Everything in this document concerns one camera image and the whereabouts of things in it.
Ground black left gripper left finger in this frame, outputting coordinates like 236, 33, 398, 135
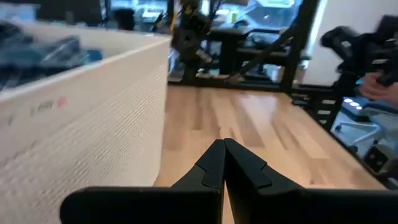
59, 139, 225, 224

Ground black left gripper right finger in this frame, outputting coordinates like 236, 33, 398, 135
223, 138, 398, 224

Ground white perforated laundry basket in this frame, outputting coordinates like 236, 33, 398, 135
0, 23, 173, 224

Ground blue plaid shirt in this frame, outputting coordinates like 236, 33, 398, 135
0, 21, 104, 91

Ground person's hand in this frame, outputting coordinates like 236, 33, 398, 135
359, 72, 398, 106

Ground black metal table frame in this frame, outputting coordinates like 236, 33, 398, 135
167, 0, 398, 187

